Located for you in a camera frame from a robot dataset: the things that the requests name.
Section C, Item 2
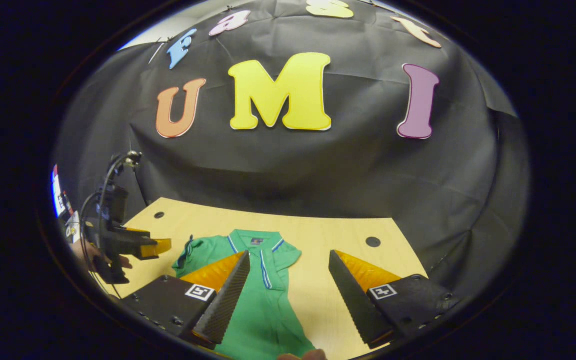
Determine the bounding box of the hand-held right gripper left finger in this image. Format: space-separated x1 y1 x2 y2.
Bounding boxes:
120 250 252 351

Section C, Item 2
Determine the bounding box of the black backdrop cloth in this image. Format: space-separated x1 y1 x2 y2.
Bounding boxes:
50 0 531 301

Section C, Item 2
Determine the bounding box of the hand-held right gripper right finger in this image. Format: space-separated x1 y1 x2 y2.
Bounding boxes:
328 249 461 350

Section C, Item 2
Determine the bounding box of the computer monitor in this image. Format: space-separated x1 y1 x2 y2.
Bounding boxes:
51 164 67 219

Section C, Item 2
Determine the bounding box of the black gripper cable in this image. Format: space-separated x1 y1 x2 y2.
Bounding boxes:
78 150 144 300

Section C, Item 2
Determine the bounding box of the green T-shirt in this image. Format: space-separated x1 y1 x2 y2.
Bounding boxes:
172 229 317 360

